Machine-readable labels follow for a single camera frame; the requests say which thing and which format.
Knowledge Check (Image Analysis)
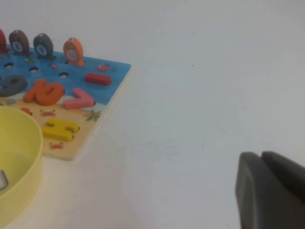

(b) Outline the orange fish peg ten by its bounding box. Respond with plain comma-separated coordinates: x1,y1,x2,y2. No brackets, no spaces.
63,37,84,66

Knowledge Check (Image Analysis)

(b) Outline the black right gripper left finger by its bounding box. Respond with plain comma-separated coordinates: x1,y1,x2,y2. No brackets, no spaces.
235,151,305,229

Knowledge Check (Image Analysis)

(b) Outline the yellow wooden equals sign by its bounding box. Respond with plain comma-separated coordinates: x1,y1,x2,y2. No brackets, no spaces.
41,118,80,142

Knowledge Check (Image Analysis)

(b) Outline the dark grey wooden number nine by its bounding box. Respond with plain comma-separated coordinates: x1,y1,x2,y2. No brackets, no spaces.
0,74,28,97

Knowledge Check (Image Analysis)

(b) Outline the dark grey fish peg nine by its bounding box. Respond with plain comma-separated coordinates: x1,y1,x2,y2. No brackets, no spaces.
33,33,56,60

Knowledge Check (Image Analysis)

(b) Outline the pink wooden greater-than sign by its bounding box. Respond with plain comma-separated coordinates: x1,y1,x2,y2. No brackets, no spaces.
63,87,96,109

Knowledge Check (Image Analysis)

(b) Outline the wooden sea-print puzzle board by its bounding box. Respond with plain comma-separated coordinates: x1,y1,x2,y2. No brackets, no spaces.
0,42,132,161

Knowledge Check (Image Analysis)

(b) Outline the red wooden minus sign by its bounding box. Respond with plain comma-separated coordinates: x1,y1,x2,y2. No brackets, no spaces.
84,72,112,86

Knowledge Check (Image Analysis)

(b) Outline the yellow plastic bowl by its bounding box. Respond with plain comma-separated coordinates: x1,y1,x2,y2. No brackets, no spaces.
0,105,44,204

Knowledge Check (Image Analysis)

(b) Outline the brown fish peg eight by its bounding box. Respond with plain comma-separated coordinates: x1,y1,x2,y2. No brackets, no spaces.
9,30,32,56

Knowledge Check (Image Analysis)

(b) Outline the orange wooden number ten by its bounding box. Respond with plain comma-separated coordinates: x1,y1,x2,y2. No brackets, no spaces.
23,79,65,106

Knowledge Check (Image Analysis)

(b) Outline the red fish peg seven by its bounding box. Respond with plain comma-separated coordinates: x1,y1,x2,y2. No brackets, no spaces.
0,28,7,53

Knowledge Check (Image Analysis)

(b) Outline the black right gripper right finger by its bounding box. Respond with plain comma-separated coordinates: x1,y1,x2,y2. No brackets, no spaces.
261,151,305,191

